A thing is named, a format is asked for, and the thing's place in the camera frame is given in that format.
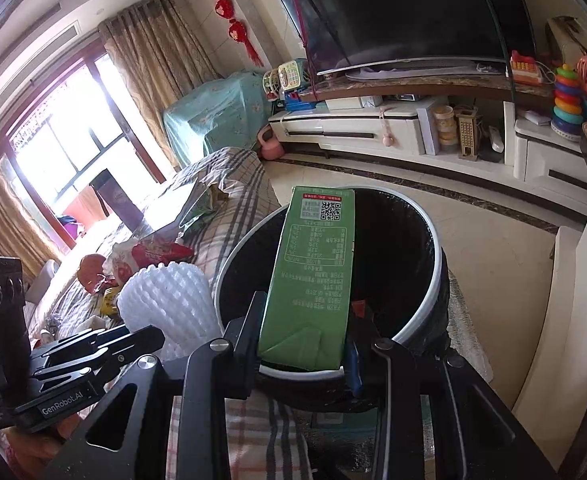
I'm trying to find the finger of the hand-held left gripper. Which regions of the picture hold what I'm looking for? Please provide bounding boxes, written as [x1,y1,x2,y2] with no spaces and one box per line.
[32,356,125,387]
[29,325,167,362]

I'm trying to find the rainbow stacking ring toy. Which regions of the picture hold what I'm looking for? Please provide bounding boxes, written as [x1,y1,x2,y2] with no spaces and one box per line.
[551,62,586,137]

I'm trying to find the stacked yellow containers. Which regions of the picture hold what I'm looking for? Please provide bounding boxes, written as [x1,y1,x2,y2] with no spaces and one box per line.
[433,105,457,154]

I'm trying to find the window with red frame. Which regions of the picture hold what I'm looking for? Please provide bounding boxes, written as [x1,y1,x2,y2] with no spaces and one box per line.
[3,40,170,252]

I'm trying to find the black flat television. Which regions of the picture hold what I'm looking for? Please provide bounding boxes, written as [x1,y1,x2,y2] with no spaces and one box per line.
[270,0,537,79]

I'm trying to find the yellow wrapper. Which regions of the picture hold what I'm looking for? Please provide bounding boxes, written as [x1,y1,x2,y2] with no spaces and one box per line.
[100,287,122,317]

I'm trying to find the dark chair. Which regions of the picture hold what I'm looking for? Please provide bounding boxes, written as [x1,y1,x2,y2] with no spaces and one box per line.
[93,169,145,229]

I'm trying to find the red hanging knot decoration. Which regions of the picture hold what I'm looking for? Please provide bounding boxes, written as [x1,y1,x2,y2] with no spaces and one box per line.
[193,0,265,67]

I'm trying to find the white red plastic bag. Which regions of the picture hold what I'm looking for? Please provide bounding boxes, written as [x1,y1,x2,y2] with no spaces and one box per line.
[109,239,196,287]

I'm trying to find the wooden house-shaped box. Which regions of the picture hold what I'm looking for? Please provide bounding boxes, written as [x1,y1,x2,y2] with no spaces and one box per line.
[456,112,482,161]

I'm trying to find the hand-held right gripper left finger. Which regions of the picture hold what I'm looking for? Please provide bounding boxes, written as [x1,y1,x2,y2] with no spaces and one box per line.
[43,290,269,480]

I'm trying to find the green drink carton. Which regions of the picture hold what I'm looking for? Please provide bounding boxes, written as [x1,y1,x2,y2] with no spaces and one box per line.
[257,185,357,372]

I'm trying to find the pink kettlebell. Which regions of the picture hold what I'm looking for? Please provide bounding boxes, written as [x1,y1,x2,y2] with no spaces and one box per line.
[257,126,286,161]

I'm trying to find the white foam fruit net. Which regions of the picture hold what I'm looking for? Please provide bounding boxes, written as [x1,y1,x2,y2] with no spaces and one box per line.
[117,261,224,362]

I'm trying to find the white television stand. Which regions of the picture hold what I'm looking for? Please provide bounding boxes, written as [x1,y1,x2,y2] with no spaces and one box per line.
[267,65,587,197]

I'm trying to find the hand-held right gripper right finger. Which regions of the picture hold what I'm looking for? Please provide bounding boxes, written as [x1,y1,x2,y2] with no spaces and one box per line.
[344,316,559,480]

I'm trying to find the illustrated book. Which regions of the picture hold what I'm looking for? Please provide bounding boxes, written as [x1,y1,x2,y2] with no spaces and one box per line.
[132,180,200,242]

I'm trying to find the beige patterned curtain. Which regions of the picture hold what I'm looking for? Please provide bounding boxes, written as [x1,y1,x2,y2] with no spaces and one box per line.
[0,144,63,281]
[98,0,224,171]

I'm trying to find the red toy telephone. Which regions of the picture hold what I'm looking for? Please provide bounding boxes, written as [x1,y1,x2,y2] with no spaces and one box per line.
[509,50,554,87]

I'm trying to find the orange round wrapper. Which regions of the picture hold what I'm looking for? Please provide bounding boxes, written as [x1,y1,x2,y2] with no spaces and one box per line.
[79,254,110,297]

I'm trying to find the green cord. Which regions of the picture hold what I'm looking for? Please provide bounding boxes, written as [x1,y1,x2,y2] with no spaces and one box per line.
[466,0,520,111]

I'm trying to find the toy cash register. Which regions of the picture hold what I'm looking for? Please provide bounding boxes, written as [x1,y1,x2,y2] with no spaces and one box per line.
[262,59,320,114]

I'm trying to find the plaid blanket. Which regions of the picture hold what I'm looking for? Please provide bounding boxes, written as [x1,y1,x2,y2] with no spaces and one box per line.
[23,146,319,480]

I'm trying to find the teal floral furniture cover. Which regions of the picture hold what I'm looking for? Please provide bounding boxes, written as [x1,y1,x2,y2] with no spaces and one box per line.
[163,71,274,168]

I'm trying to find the green snack bag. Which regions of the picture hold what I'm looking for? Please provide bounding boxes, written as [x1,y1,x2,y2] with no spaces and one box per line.
[176,180,232,237]

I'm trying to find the black bin with white rim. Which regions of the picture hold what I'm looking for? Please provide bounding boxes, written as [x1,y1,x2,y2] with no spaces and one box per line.
[212,186,451,413]

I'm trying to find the pink cord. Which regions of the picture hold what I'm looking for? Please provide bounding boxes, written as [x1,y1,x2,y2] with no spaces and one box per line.
[283,0,322,104]

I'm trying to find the white upright box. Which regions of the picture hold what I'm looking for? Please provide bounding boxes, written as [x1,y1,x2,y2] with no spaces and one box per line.
[416,96,442,156]

